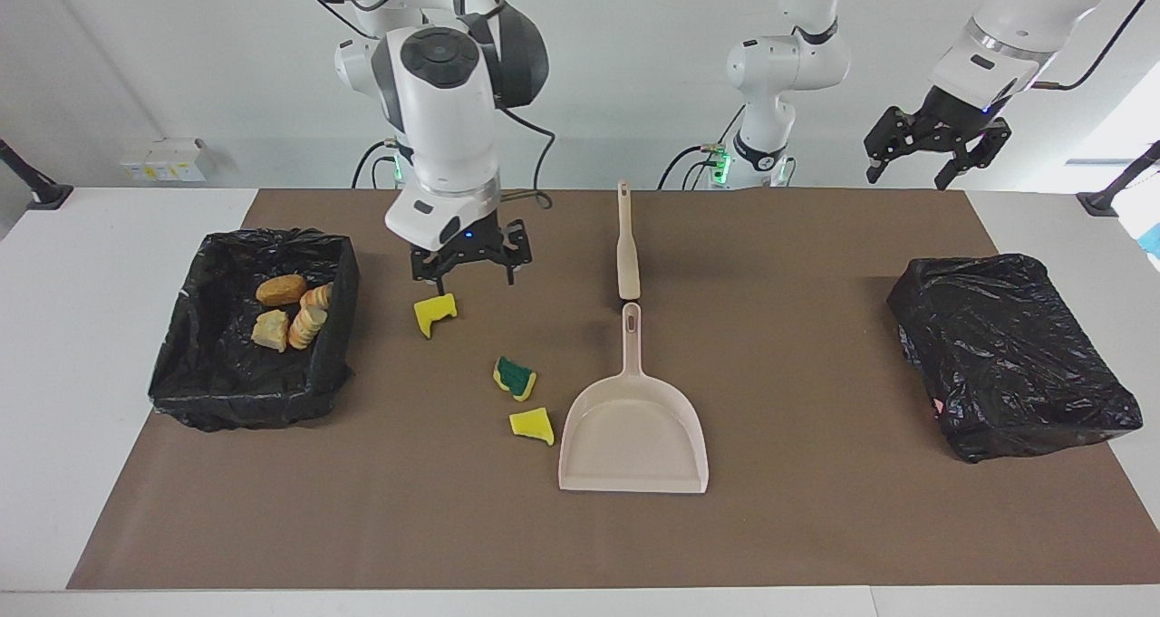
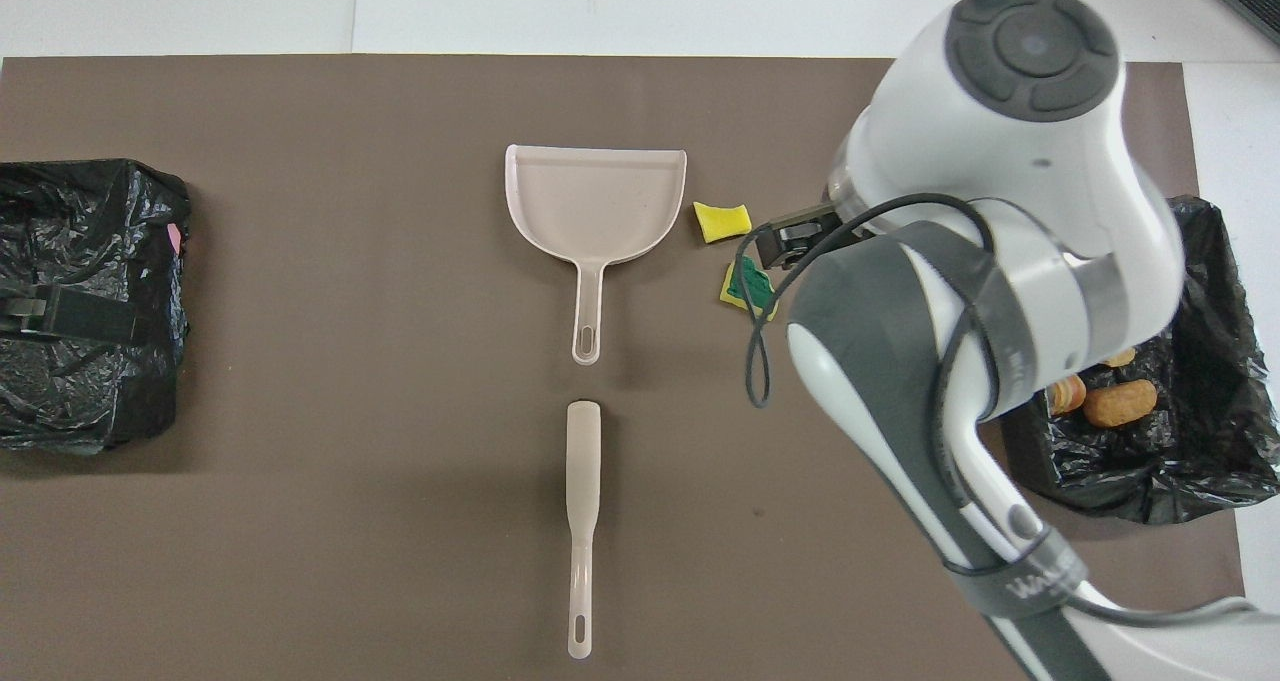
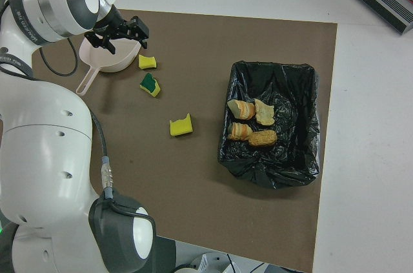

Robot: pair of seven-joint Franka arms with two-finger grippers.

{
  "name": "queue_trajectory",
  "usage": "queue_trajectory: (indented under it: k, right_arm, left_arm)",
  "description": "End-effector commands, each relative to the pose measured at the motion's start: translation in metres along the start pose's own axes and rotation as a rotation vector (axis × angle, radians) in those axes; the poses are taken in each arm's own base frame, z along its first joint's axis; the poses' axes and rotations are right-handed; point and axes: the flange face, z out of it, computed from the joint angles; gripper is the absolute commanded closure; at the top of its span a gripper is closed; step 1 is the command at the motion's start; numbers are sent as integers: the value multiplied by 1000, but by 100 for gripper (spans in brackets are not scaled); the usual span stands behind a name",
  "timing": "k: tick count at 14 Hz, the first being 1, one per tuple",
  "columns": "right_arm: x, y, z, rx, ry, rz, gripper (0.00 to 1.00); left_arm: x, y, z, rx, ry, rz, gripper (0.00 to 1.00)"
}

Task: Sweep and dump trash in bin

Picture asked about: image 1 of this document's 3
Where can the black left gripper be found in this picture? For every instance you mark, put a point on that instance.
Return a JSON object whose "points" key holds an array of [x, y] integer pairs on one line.
{"points": [[952, 114]]}

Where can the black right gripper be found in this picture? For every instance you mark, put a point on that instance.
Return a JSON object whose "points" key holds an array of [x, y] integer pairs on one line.
{"points": [[471, 247]]}

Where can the yellow notched sponge piece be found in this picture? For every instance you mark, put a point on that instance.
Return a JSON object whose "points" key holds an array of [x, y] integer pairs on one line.
{"points": [[433, 313]]}

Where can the green and yellow sponge piece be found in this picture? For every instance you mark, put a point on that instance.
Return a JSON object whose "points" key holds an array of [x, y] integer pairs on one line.
{"points": [[515, 380]]}

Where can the beige hand brush black bristles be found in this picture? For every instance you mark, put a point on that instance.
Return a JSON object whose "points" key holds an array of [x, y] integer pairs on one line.
{"points": [[628, 255]]}

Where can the pale fried food piece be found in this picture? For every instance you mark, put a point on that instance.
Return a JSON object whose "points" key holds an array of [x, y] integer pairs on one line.
{"points": [[270, 331], [318, 295], [306, 327]]}

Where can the brown fried nugget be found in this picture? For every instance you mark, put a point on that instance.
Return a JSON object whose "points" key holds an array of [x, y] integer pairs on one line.
{"points": [[282, 290]]}

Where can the beige plastic dustpan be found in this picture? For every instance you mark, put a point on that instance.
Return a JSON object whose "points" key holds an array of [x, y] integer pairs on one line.
{"points": [[634, 436]]}

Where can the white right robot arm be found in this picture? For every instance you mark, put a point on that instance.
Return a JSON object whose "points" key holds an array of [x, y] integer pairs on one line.
{"points": [[444, 101]]}

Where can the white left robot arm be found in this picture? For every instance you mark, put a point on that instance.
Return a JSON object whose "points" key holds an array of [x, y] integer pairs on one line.
{"points": [[1006, 19]]}

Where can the black bag covered bin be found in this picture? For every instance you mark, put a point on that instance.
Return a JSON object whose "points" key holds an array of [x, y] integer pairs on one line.
{"points": [[1006, 354]]}

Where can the open bin with black bag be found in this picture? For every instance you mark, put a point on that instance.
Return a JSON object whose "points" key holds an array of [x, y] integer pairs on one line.
{"points": [[227, 390]]}

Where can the blue object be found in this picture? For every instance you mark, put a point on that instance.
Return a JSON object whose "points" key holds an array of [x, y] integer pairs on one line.
{"points": [[1153, 239]]}

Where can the brown table mat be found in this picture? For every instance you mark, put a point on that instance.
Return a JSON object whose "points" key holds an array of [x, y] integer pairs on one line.
{"points": [[580, 526]]}

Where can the black camera stand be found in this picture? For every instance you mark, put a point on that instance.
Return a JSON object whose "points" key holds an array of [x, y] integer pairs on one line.
{"points": [[1115, 187], [36, 187]]}

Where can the white wall outlet box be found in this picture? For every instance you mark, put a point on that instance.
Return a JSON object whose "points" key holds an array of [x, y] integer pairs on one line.
{"points": [[163, 159]]}

